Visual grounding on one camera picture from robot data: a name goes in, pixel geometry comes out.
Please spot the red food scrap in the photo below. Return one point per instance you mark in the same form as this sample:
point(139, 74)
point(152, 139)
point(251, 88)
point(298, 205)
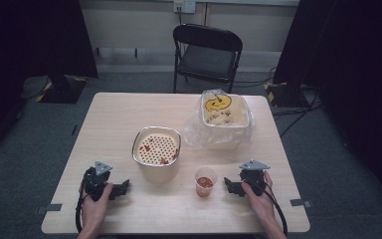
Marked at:
point(176, 153)
point(164, 161)
point(146, 148)

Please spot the grey tape strip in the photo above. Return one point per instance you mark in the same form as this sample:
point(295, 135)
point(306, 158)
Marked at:
point(49, 208)
point(301, 202)

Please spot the wall power outlet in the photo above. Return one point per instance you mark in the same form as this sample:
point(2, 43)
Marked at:
point(184, 6)

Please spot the person's right hand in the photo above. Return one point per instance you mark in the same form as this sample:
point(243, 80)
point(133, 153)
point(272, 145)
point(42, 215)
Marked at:
point(262, 205)

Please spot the cream perforated strainer insert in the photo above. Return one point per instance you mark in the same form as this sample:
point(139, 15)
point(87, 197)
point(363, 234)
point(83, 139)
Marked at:
point(157, 149)

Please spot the clear plastic cup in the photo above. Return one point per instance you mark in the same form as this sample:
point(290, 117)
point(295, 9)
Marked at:
point(205, 192)

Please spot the steel square container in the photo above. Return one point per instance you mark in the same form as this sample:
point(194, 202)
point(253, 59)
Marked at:
point(157, 172)

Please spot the cream plastic bin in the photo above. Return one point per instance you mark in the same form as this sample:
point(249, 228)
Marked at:
point(224, 132)

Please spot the black stand base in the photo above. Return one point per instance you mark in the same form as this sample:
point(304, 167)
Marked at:
point(63, 91)
point(285, 94)

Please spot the dark curtain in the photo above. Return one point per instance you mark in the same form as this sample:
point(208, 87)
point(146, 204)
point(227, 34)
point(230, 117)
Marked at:
point(351, 66)

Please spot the person's left hand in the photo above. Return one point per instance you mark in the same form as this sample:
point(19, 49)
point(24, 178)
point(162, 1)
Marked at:
point(93, 212)

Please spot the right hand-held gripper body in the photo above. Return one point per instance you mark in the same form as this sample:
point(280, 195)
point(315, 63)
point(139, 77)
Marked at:
point(253, 177)

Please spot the black folding chair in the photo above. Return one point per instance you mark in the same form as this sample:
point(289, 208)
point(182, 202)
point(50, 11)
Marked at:
point(207, 59)

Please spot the clear plastic bag liner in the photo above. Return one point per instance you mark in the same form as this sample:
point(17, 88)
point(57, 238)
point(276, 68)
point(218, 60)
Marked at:
point(194, 132)

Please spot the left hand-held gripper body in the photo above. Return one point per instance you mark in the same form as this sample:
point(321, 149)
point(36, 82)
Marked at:
point(94, 186)

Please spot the red food scraps in cup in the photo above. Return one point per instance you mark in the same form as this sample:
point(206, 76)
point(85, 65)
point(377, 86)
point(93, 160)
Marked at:
point(205, 182)

